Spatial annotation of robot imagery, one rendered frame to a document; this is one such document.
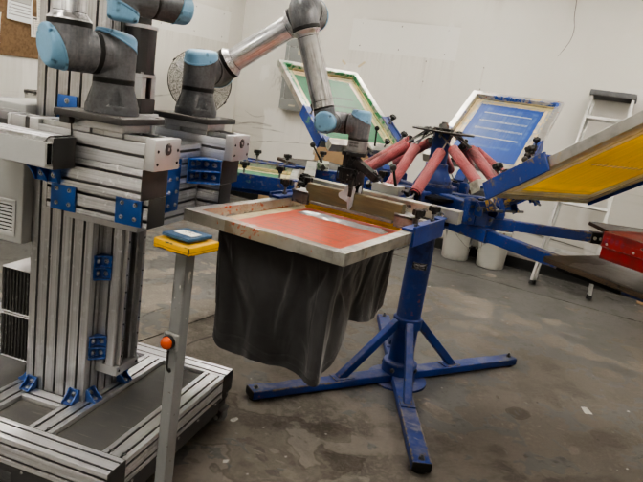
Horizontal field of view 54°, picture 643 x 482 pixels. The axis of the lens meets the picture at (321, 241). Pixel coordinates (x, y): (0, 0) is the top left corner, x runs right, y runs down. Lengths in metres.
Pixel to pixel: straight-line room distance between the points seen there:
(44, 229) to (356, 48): 5.20
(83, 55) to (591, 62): 5.11
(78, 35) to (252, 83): 5.97
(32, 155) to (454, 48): 5.24
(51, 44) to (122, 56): 0.19
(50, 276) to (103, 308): 0.21
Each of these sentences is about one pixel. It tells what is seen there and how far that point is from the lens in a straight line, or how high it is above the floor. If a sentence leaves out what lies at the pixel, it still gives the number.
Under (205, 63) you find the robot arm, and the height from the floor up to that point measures 1.44.
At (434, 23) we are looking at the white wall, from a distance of 6.74.
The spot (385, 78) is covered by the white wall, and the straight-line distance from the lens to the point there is 6.87.
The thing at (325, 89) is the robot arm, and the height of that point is 1.42.
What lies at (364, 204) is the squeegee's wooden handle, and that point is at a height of 1.03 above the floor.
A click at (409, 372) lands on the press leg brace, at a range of 3.11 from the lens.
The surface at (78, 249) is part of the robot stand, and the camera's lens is 2.26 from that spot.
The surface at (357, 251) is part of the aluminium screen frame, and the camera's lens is 1.78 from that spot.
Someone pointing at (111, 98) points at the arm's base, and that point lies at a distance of 1.90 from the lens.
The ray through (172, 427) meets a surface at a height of 0.37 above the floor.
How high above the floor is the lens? 1.41
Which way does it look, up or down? 13 degrees down
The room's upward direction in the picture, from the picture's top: 9 degrees clockwise
